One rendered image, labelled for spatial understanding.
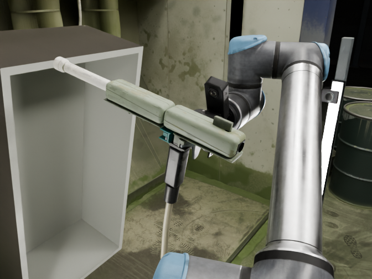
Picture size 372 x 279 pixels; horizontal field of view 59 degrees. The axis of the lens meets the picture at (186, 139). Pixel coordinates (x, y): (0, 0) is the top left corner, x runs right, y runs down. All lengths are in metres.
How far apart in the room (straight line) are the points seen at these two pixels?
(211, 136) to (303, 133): 0.18
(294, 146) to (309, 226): 0.15
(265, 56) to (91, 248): 1.58
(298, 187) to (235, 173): 2.77
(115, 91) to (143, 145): 2.69
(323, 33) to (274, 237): 2.28
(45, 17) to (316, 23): 1.91
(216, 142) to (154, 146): 2.89
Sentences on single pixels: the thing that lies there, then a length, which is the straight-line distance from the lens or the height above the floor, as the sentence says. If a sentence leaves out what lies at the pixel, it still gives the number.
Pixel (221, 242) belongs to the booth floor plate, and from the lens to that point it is 2.75.
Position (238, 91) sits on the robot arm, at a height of 1.60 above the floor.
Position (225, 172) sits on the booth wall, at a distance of 3.40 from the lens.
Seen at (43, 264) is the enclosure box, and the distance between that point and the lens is 2.04.
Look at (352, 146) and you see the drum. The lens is 3.35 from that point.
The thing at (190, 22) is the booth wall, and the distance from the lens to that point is 3.23.
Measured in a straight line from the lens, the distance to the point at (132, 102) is 0.66.
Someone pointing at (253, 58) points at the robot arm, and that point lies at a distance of 0.82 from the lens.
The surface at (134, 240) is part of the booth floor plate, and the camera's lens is 2.79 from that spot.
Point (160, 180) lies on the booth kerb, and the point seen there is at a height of 0.11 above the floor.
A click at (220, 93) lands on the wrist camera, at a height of 1.63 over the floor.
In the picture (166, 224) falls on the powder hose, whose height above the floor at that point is 1.35.
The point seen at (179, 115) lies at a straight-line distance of 0.60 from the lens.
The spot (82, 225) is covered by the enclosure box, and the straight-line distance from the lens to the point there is 2.22.
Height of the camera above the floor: 1.81
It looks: 23 degrees down
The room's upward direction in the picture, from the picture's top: straight up
